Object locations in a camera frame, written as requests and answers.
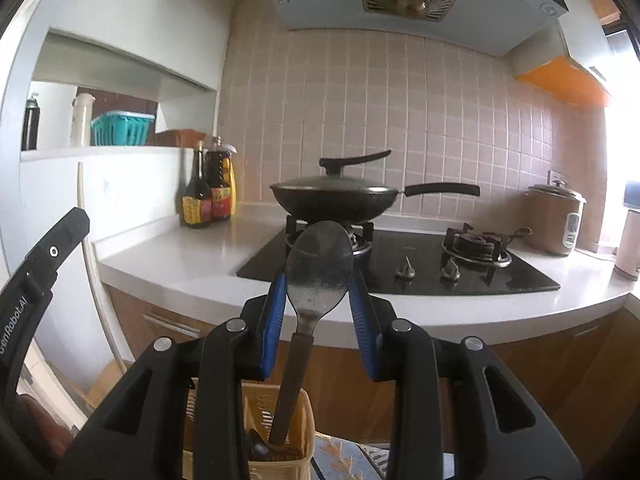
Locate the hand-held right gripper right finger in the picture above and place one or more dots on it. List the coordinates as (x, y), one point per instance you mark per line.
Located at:
(361, 330)

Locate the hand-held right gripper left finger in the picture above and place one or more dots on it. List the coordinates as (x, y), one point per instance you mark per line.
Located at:
(274, 330)

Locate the metal spoon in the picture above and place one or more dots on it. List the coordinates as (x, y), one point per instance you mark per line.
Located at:
(320, 270)

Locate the beige woven utensil basket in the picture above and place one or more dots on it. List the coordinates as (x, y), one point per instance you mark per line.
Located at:
(296, 425)

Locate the person's left hand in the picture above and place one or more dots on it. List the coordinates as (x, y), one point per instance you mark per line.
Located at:
(44, 425)

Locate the white pipe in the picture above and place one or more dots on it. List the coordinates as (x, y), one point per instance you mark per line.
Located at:
(97, 280)

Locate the black glass gas stove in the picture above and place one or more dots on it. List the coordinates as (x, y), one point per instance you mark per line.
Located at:
(390, 265)

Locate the metal stove knob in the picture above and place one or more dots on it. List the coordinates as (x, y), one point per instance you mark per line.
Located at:
(406, 271)
(450, 272)

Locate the black wok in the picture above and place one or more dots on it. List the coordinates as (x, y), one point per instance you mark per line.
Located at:
(330, 205)

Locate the patterned blue tablecloth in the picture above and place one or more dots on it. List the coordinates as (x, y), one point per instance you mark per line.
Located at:
(345, 460)

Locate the slim dark soy sauce bottle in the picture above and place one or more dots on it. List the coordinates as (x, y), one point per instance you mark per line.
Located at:
(196, 207)

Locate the black wok lid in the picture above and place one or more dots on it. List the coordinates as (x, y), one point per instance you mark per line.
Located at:
(340, 180)

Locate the wide dark sauce bottle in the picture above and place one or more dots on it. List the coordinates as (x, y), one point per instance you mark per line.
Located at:
(219, 185)

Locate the yellow bottle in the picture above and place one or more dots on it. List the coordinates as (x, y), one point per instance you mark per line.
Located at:
(232, 180)

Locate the white bottle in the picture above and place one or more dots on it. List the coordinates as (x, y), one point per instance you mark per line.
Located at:
(81, 120)

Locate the teal plastic basket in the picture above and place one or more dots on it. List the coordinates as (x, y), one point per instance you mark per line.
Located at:
(122, 130)

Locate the wooden lower cabinet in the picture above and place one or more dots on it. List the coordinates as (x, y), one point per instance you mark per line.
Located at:
(550, 375)

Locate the brown box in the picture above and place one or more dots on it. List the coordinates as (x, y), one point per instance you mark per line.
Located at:
(177, 138)

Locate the beige rice cooker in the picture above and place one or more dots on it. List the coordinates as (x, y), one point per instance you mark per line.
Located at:
(552, 220)

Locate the grey range hood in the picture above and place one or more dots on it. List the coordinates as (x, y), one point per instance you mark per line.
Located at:
(340, 0)

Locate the white wall outlet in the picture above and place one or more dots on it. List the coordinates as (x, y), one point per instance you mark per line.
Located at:
(556, 177)

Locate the orange wall cabinet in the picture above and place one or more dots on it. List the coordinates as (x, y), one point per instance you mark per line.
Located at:
(565, 77)

